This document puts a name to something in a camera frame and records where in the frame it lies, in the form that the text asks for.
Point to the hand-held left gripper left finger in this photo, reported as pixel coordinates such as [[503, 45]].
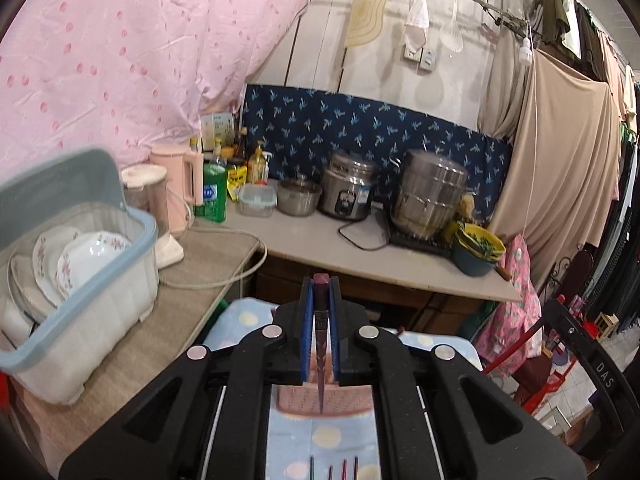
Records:
[[307, 335]]

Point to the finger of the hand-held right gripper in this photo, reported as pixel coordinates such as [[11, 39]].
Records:
[[565, 325]]

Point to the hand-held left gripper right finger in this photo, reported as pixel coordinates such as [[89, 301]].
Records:
[[335, 335]]

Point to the pink perforated chopstick holder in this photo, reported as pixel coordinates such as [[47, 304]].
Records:
[[350, 400]]

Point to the small wooden stool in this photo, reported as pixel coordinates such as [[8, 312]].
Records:
[[609, 322]]

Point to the dark metal chair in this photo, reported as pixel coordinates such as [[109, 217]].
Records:
[[575, 275]]

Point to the pink floral apron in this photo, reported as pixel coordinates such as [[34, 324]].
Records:
[[510, 300]]

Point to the red plastic stool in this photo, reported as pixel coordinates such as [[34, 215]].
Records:
[[540, 390]]

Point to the white kitchen counter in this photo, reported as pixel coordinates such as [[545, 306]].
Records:
[[320, 245]]

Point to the blue dotted tablecloth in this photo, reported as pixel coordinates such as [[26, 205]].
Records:
[[295, 440]]

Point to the stack of blue yellow bowls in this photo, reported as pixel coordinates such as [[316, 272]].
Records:
[[475, 255]]

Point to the black induction cooker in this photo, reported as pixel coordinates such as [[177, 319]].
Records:
[[415, 244]]

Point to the beige side counter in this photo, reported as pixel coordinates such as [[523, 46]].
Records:
[[210, 255]]

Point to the hanging dark clothes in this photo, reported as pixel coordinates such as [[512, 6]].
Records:
[[627, 210]]

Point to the green chopstick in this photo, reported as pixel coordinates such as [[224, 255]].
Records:
[[311, 467]]

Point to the small steel pot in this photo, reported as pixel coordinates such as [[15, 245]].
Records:
[[297, 200]]

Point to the clear food container blue lid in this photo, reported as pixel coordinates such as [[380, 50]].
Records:
[[256, 201]]

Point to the steel rice cooker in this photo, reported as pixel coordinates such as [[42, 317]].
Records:
[[347, 185]]

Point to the brown loofah sponge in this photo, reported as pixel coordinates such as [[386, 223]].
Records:
[[466, 207]]

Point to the beige curtain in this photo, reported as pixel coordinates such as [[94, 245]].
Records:
[[560, 160]]

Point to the yellow packet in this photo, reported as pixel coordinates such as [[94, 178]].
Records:
[[236, 182]]

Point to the green detergent bottle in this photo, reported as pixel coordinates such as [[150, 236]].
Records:
[[210, 195]]

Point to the steel steamer pot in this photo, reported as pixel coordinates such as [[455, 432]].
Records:
[[430, 190]]

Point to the oil bottle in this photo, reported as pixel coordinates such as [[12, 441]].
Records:
[[257, 165]]

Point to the dark sauce bottle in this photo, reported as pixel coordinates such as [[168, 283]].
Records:
[[241, 145]]

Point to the pink electric kettle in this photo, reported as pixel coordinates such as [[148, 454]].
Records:
[[175, 180]]

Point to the white dish box grey lid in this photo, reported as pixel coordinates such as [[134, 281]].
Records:
[[100, 330]]

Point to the navy floral cloth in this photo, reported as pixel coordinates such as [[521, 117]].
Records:
[[375, 125]]

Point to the white blender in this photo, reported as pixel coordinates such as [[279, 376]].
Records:
[[145, 185]]

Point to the white green carton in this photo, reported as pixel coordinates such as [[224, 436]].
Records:
[[217, 130]]

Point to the floral white plates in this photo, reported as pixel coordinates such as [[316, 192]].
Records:
[[95, 255]]

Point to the white floral plate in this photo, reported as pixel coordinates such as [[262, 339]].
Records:
[[25, 280], [47, 255]]

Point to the white light bulb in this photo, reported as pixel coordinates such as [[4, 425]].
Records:
[[525, 52]]

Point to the white plastic skimmer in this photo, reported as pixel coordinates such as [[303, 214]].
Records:
[[452, 35]]

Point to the green hanging garment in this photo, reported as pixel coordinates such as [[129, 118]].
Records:
[[557, 10]]

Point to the yellow hanging cutting board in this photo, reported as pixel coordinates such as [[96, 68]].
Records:
[[367, 15]]

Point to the white hanging cloth bag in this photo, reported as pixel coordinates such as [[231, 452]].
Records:
[[416, 15]]

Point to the pink floral sheet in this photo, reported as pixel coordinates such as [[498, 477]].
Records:
[[125, 50]]

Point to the white wall socket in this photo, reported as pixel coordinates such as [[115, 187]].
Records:
[[422, 57]]

